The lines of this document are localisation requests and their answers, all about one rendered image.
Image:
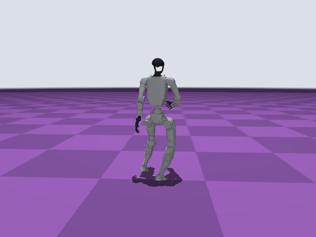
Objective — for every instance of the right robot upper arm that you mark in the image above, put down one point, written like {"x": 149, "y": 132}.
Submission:
{"x": 171, "y": 82}

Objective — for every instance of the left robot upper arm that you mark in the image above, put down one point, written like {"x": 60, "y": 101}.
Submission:
{"x": 142, "y": 88}

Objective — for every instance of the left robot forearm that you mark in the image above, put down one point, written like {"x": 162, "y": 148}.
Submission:
{"x": 139, "y": 109}

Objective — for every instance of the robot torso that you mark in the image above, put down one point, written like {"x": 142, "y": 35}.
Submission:
{"x": 157, "y": 94}

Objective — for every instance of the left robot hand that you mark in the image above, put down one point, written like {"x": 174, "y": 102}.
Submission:
{"x": 136, "y": 124}

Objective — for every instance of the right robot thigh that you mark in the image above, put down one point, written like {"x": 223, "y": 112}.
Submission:
{"x": 169, "y": 124}

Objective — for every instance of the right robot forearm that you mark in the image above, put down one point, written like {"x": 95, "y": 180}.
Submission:
{"x": 174, "y": 104}

